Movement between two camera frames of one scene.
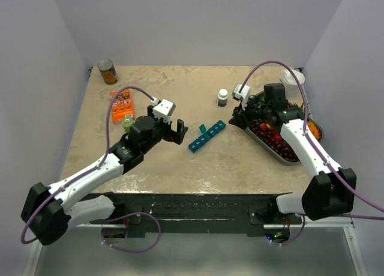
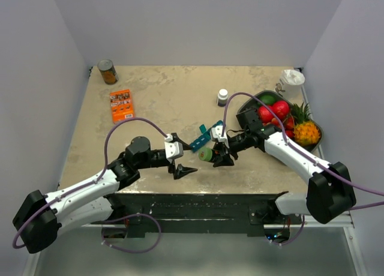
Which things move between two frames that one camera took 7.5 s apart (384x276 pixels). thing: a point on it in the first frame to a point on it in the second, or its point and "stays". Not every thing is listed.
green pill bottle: [127, 122] to [205, 153]
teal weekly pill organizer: [207, 134] stays
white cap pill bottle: [222, 98] stays
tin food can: [106, 68] stays
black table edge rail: [192, 215] stays
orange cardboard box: [122, 105] stays
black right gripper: [239, 122] to [227, 160]
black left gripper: [171, 134] to [180, 171]
